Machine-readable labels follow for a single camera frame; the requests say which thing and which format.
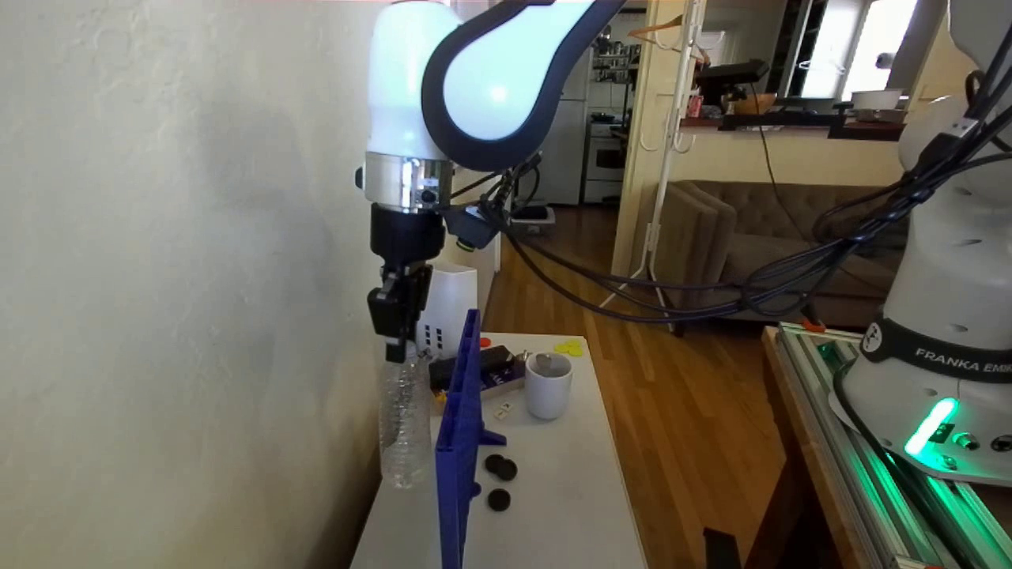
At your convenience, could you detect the clear plastic bottle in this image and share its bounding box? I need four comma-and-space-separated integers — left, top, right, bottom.
381, 351, 430, 490

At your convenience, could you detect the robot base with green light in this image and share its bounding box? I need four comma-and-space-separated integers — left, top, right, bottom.
839, 0, 1012, 488

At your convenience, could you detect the aluminium rail frame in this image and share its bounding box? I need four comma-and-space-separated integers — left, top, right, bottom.
748, 326, 1012, 569

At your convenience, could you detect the black game disc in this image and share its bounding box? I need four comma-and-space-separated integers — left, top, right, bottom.
488, 490, 511, 511
498, 459, 518, 479
485, 456, 502, 471

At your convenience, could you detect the blue connect four grid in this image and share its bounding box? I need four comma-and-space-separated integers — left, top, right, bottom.
435, 311, 507, 569

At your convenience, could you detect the white box appliance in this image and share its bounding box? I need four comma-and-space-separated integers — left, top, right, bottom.
417, 263, 479, 359

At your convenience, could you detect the white ceramic mug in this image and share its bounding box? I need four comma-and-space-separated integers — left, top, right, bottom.
524, 354, 571, 420

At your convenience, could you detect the brown sofa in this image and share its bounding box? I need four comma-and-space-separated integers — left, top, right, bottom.
654, 179, 909, 329

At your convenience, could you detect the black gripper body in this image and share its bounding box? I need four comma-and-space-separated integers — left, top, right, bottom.
366, 267, 433, 337

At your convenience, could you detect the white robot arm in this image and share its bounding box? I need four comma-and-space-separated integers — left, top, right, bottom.
356, 0, 623, 364

